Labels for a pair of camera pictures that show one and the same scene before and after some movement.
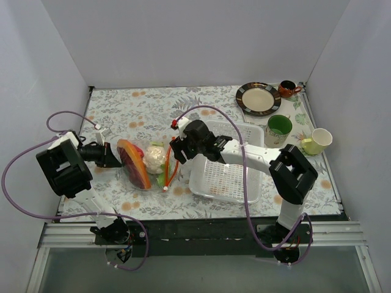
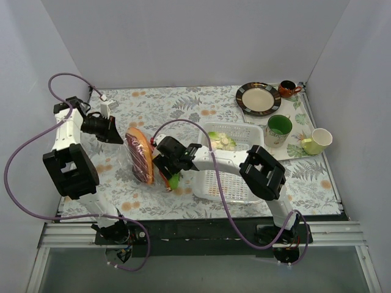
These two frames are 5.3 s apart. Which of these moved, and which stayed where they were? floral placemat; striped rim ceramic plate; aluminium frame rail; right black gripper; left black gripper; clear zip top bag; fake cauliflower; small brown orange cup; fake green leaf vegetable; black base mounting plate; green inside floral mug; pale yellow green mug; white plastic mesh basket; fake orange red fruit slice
Moved: fake orange red fruit slice; clear zip top bag; left black gripper; fake green leaf vegetable; right black gripper; fake cauliflower
Stayed: striped rim ceramic plate; green inside floral mug; black base mounting plate; white plastic mesh basket; floral placemat; small brown orange cup; aluminium frame rail; pale yellow green mug
